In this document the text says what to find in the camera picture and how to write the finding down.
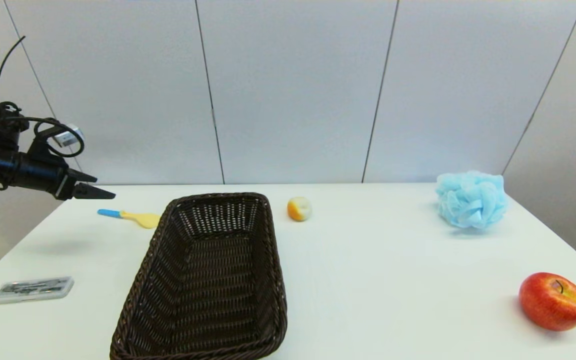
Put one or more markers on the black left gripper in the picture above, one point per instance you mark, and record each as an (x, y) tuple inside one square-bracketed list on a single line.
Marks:
[(43, 175)]

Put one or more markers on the clear plastic tool case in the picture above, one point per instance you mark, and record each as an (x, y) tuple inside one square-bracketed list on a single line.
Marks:
[(34, 289)]

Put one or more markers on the dark brown wicker basket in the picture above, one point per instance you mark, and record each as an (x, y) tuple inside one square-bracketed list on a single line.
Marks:
[(208, 280)]

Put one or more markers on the small yellow and white fruit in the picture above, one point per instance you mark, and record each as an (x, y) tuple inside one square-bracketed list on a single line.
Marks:
[(298, 209)]

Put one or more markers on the light blue bath loofah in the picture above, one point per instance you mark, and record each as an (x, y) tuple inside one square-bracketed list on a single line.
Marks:
[(470, 200)]

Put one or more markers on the red apple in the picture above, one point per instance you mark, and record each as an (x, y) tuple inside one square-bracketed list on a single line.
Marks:
[(552, 301)]

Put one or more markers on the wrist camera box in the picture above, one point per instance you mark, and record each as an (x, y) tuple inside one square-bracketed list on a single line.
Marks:
[(68, 136)]

